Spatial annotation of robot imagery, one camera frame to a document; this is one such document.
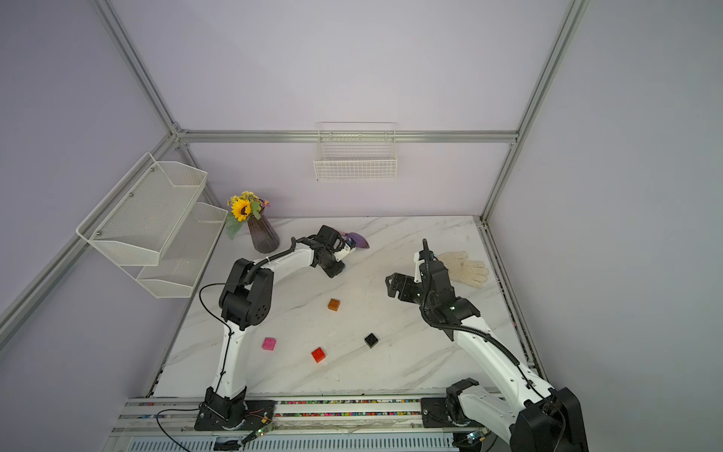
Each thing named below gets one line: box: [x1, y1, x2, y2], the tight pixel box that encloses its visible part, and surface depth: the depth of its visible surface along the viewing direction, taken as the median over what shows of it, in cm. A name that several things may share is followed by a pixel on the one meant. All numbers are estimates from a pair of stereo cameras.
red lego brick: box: [310, 346, 327, 364], surface depth 85 cm
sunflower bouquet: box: [225, 190, 272, 241], surface depth 92 cm
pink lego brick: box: [261, 337, 277, 352], surface depth 86 cm
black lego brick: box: [364, 332, 379, 349], surface depth 87 cm
